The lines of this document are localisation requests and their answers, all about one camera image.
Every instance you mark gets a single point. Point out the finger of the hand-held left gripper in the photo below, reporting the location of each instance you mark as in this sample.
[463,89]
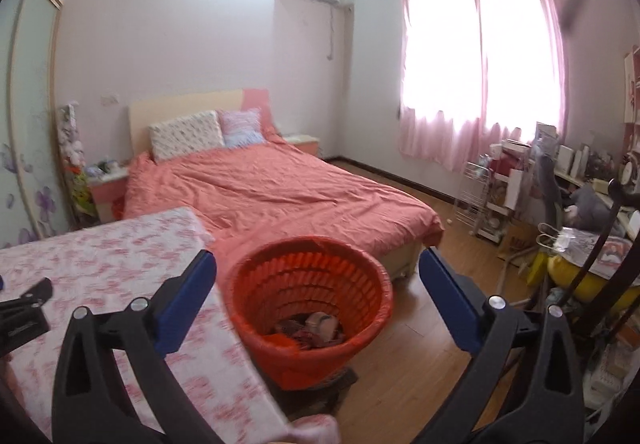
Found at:
[40,289]

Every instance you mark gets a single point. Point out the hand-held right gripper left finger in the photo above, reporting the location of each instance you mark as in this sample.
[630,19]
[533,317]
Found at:
[187,304]

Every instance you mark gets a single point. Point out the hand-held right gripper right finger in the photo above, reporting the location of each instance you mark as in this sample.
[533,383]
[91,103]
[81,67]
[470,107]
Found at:
[447,304]

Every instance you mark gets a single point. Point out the orange slatted plastic basket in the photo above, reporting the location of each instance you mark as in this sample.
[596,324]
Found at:
[310,284]

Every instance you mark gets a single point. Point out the pink floral tablecloth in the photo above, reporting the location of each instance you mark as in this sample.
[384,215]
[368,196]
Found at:
[100,249]

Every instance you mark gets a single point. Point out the pink white nightstand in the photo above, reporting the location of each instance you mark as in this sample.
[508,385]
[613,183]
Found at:
[305,146]
[107,196]

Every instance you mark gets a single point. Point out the yellow plastic tub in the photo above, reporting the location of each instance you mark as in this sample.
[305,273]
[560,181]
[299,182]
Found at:
[565,274]

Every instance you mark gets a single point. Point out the salmon pink duvet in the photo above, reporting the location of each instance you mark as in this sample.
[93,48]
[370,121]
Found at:
[275,194]

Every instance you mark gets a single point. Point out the clear tube of plush toys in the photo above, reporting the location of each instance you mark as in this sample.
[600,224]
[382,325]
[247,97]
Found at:
[72,148]

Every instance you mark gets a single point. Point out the grey draped cloth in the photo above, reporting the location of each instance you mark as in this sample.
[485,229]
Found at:
[547,184]

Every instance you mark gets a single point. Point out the pink curtain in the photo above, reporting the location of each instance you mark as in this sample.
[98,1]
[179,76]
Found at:
[425,143]

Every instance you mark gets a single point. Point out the white floral print pillow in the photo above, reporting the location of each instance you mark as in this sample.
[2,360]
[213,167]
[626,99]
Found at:
[185,136]

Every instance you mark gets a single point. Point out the black curved metal bar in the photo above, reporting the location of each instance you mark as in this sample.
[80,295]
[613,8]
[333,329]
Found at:
[602,234]

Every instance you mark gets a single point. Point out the pink striped pillow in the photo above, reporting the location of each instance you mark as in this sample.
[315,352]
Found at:
[242,128]

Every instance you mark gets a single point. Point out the white cluttered desk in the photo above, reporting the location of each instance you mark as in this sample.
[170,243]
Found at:
[600,196]

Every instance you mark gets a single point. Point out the cream pink headboard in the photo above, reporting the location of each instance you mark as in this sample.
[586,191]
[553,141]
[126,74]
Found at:
[175,116]

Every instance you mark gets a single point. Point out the floral sliding door wardrobe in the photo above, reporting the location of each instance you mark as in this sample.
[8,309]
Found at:
[30,98]

